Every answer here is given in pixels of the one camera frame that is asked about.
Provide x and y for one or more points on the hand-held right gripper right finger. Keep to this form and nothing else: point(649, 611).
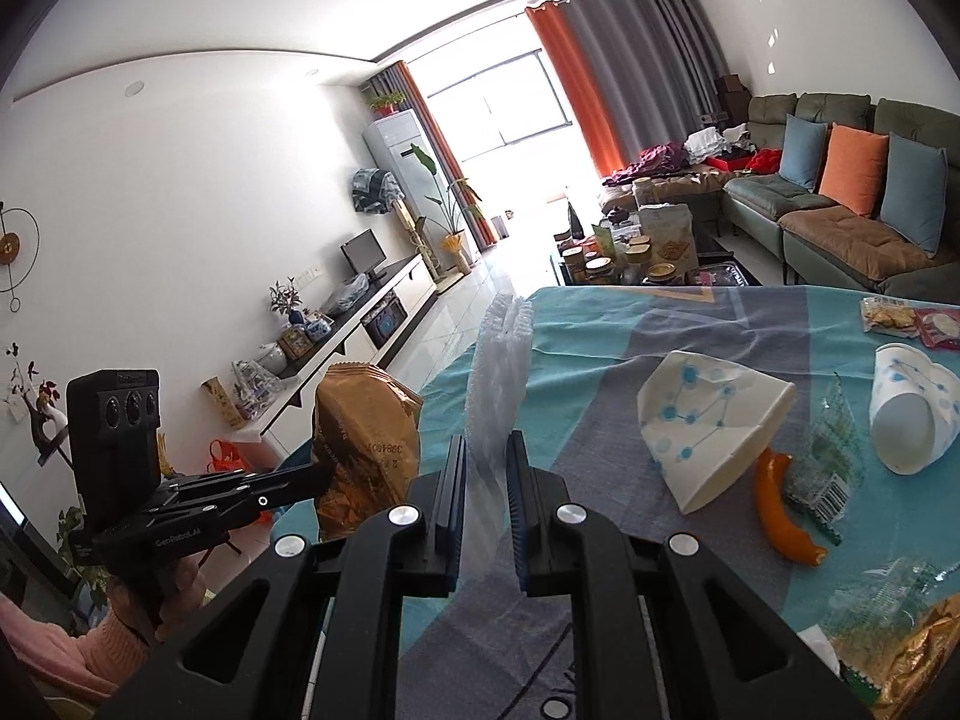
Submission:
point(517, 510)

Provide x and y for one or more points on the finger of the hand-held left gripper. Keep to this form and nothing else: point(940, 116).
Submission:
point(262, 499)

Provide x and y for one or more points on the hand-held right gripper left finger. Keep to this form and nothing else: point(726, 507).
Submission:
point(454, 510)

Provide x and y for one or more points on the brown snack bag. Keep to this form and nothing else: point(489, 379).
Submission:
point(360, 450)

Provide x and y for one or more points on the clear plastic wrapper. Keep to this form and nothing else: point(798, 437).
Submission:
point(892, 592)
point(495, 375)

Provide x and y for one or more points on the long orange peel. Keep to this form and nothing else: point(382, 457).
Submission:
point(772, 510)

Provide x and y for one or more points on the person's left forearm pink sleeve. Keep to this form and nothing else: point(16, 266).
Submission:
point(75, 652)

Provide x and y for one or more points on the person's left hand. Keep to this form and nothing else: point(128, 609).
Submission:
point(184, 596)

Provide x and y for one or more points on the orange plastic bag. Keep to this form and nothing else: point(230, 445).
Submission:
point(232, 457)

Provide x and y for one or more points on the white TV cabinet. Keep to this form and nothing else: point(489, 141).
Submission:
point(352, 337)

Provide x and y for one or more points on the blue grey striped tablecloth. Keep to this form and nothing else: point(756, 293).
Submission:
point(600, 330)

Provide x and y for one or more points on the crushed white blue-dotted paper cup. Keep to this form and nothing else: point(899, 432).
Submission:
point(697, 420)

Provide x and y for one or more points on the black monitor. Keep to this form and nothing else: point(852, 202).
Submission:
point(360, 251)

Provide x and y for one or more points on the coffee table with jars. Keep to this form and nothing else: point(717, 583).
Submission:
point(645, 259)

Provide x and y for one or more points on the tall green potted plant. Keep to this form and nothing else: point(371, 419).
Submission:
point(450, 210)

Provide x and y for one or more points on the clear green printed wrapper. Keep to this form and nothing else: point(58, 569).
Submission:
point(825, 465)

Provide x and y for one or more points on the beige snack bag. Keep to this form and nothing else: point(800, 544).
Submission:
point(666, 236)

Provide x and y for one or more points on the blue printed cloth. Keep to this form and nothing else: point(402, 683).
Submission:
point(375, 191)

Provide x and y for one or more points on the white standing air conditioner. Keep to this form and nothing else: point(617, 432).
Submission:
point(397, 157)

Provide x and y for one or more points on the grey orange curtain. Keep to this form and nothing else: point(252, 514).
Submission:
point(442, 142)

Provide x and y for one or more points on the maroon clothes pile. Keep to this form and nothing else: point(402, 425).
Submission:
point(649, 161)

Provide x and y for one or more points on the crumpled clear plastic wrapper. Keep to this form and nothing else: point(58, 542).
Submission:
point(892, 592)

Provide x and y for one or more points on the small plant on air conditioner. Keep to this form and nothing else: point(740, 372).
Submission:
point(386, 101)

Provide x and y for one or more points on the white clothes pile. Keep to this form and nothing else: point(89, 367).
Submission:
point(712, 142)

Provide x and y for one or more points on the green sofa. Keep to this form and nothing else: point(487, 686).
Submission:
point(825, 229)

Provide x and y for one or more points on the clear cracker packet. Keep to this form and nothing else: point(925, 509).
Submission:
point(889, 315)

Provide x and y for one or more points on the red clothes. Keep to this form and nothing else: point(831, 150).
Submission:
point(757, 163)

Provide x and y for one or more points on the gold foil wrapper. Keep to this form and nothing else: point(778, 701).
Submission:
point(915, 660)

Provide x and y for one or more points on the blue cushion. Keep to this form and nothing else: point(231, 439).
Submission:
point(802, 154)
point(915, 195)

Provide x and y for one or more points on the red and white packet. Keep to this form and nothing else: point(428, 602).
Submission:
point(937, 326)

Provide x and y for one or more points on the brown boxes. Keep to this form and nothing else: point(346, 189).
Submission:
point(733, 97)

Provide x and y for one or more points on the orange cushion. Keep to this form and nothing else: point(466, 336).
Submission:
point(851, 172)

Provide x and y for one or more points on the round metal wall decoration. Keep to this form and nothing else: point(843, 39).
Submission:
point(9, 247)

